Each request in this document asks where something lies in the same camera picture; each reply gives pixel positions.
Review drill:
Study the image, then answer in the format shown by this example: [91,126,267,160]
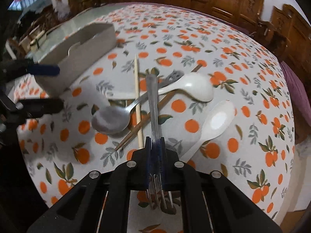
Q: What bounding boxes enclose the large steel spoon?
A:
[91,70,185,136]

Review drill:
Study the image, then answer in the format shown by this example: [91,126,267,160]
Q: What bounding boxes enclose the orange-print tablecloth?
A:
[18,4,295,232]

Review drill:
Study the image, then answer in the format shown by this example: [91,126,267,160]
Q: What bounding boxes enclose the grey metal utensil tray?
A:
[34,23,116,97]

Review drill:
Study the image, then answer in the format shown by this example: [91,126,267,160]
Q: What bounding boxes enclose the carved wooden bench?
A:
[68,0,310,82]

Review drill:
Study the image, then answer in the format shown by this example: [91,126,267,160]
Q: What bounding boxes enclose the steel fork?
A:
[146,74,168,210]

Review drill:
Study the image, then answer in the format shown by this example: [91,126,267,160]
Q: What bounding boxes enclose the white ceramic spoon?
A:
[105,72,215,103]

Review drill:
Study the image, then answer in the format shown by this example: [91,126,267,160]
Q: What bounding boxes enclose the white plastic spoon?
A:
[180,100,235,162]

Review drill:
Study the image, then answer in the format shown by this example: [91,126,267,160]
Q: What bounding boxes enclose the thin light bamboo chopstick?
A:
[134,56,144,149]

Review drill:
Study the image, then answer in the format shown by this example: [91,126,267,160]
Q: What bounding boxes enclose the purple seat cushion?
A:
[280,61,310,126]

